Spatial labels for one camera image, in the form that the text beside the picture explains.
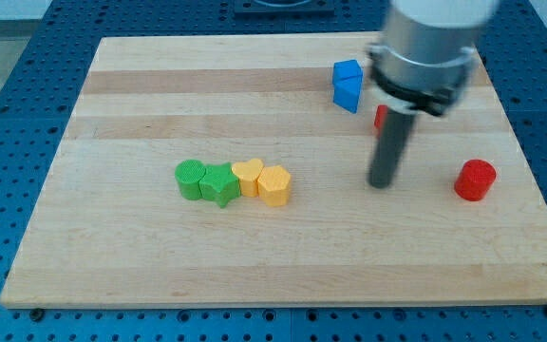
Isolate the red star block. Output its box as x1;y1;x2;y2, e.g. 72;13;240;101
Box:
373;104;388;138

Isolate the green star block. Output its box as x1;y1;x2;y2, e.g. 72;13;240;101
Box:
198;162;240;208

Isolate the green cylinder block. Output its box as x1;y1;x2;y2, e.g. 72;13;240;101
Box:
175;160;205;200

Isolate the red cylinder block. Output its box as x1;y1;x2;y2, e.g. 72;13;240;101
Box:
454;160;497;201

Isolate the blue triangle block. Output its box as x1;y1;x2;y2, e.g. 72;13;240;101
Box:
332;77;363;114

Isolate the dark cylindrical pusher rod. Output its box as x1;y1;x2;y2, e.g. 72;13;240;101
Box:
368;108;416;189

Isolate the yellow heart block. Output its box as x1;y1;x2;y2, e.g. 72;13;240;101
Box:
232;159;264;198

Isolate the yellow hexagon block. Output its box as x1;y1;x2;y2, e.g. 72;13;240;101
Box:
258;165;292;207

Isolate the blue cube block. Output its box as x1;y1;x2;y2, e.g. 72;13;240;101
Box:
331;59;363;85

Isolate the wooden board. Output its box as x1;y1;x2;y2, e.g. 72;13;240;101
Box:
0;32;547;309

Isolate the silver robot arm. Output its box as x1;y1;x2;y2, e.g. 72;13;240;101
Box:
368;0;500;117

